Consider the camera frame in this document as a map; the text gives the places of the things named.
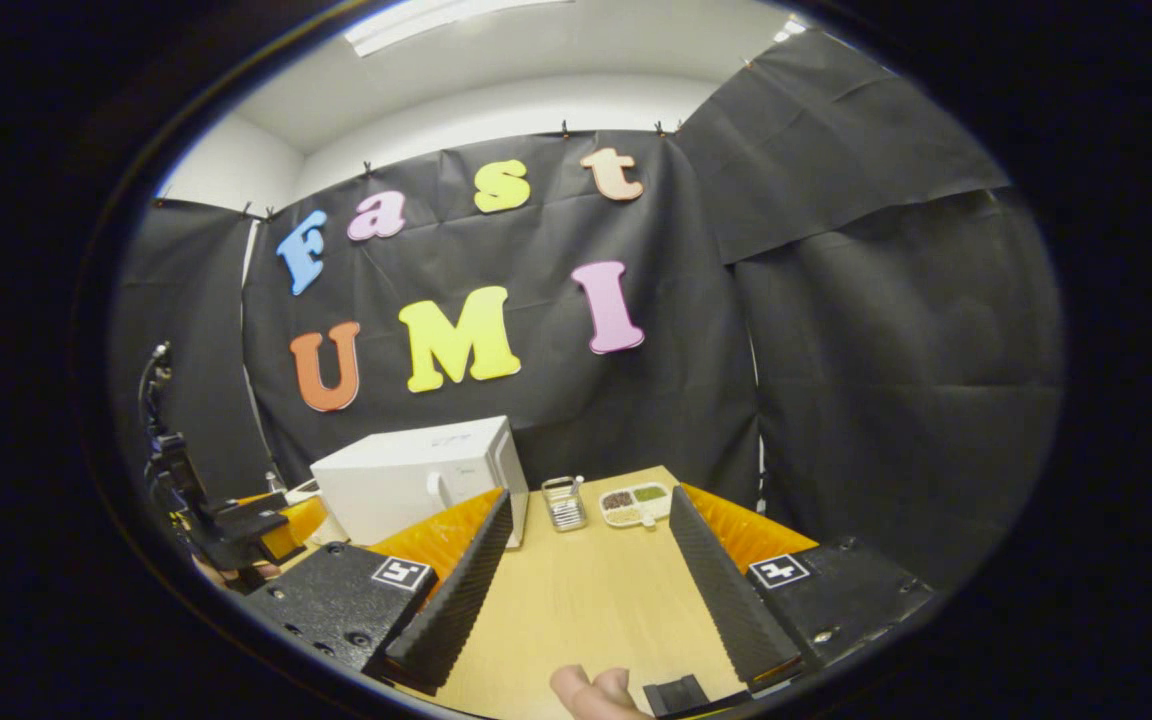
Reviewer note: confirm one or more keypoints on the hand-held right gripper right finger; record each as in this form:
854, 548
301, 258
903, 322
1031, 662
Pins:
726, 590

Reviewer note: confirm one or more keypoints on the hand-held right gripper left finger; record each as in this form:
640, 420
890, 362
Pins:
456, 600

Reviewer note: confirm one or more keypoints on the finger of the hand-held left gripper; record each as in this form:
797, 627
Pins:
301, 525

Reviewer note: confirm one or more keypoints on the white microwave oven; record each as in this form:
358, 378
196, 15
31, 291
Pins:
386, 490

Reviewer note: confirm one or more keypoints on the white toaster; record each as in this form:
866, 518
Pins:
304, 490

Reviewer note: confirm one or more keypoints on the white divided dish of grains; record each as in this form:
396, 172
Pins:
636, 505

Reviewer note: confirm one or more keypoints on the black backdrop cloth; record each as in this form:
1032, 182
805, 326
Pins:
836, 300

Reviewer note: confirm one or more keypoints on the long ceiling light panel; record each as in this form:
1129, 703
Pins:
456, 22

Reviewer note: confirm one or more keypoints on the small ceiling light panel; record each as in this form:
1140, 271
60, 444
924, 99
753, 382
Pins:
789, 30

